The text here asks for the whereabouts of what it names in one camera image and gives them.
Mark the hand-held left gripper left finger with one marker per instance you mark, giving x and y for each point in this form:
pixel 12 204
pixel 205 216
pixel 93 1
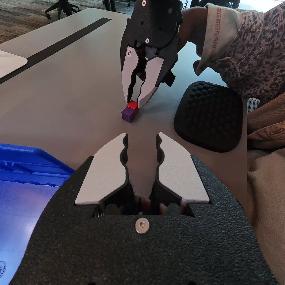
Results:
pixel 104 171

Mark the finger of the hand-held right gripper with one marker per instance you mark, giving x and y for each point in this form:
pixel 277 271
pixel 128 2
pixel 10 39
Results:
pixel 128 70
pixel 152 75

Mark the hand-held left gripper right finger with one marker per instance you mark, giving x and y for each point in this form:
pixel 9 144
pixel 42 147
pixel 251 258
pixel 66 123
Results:
pixel 183 171

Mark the red cube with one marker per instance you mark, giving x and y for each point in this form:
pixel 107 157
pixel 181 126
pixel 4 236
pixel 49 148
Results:
pixel 133 103

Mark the purple cube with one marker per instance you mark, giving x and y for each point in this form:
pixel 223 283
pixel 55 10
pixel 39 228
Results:
pixel 127 114

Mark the blue plastic bin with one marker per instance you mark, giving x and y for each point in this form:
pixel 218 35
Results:
pixel 27 199

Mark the person's right forearm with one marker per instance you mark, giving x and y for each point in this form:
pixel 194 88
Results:
pixel 256 44

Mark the grey desk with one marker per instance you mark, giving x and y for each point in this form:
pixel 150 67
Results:
pixel 67 88

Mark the person's right hand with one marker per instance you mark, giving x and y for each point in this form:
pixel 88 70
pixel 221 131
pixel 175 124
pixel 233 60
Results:
pixel 196 23

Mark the black textured wrist rest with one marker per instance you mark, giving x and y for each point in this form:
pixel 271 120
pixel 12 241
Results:
pixel 209 115

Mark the person's tan clothing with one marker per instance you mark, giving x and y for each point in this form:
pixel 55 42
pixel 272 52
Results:
pixel 267 177

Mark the black office chair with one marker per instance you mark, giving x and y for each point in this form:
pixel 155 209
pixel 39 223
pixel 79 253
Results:
pixel 63 5

